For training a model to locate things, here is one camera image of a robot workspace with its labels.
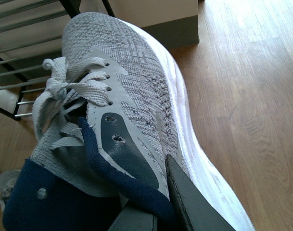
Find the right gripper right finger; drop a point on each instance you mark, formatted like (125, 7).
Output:
(193, 211)

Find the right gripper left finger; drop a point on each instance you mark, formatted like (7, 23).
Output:
(134, 218)

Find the grey sneaker one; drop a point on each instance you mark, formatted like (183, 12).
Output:
(114, 107)
(8, 180)

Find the black metal shoe rack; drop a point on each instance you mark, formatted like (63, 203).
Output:
(31, 31)

